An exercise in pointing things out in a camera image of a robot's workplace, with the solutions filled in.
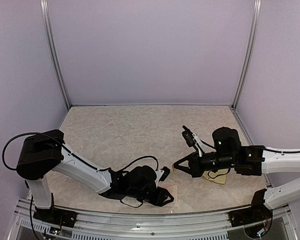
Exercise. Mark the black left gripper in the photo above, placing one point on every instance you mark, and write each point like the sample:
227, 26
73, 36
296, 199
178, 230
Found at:
157, 199

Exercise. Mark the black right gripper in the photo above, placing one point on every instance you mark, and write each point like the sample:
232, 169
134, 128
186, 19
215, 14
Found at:
195, 169

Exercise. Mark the round sticker sheet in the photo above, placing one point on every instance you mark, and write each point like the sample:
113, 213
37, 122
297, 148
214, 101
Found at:
219, 177

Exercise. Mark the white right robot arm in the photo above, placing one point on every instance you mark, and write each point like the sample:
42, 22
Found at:
253, 160

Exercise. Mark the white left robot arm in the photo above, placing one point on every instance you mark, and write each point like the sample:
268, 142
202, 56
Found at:
42, 153

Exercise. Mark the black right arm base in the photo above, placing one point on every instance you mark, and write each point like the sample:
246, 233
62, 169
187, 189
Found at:
256, 212

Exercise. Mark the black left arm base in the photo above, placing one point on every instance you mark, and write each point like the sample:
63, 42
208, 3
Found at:
56, 216

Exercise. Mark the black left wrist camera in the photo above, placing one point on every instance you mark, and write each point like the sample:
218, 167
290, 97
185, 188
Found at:
163, 173

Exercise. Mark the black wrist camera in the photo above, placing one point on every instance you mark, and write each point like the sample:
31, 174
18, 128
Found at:
163, 173
192, 140

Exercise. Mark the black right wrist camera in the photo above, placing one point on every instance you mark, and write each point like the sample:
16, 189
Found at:
192, 140

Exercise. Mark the aluminium front table rail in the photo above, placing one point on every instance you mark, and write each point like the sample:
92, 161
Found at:
94, 225

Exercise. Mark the aluminium right corner post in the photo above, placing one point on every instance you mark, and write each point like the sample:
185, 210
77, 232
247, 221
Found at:
248, 53

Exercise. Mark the aluminium corner post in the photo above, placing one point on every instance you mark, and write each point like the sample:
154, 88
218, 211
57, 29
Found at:
248, 53
44, 6

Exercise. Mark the aluminium left corner post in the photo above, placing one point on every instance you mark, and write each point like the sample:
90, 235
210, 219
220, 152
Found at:
44, 6

